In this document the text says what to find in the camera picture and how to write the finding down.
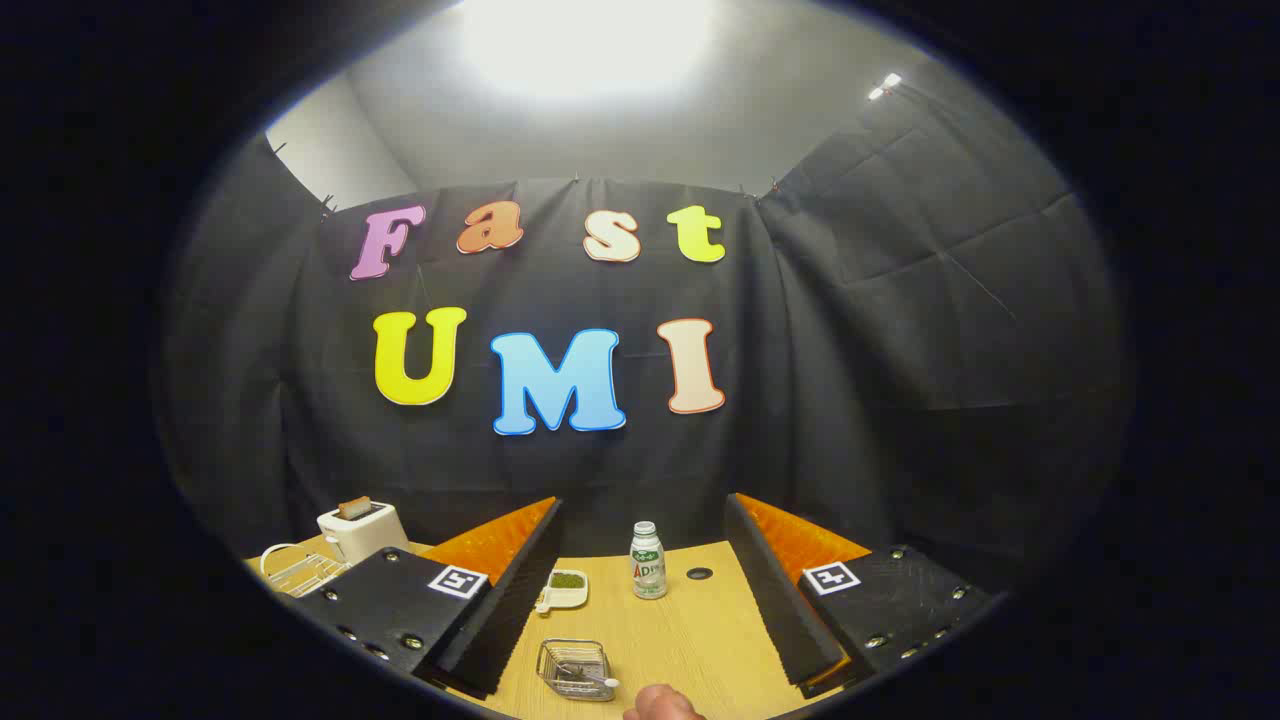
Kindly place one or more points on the ceiling light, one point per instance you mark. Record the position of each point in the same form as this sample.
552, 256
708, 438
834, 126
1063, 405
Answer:
885, 85

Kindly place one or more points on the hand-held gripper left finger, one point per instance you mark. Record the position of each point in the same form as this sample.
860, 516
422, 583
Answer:
515, 600

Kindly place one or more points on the white toaster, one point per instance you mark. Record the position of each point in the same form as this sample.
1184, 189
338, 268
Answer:
372, 537

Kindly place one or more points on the white bottle green label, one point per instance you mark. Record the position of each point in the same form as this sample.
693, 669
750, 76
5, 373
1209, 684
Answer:
648, 570

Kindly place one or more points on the brown bread slice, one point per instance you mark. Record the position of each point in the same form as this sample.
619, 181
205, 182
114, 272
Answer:
354, 508

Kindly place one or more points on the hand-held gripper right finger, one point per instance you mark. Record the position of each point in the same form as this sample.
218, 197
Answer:
785, 610

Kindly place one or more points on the white divided dish with beans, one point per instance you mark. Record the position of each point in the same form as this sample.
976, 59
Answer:
570, 598

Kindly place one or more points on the black backdrop cloth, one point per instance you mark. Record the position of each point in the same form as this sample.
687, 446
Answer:
800, 400

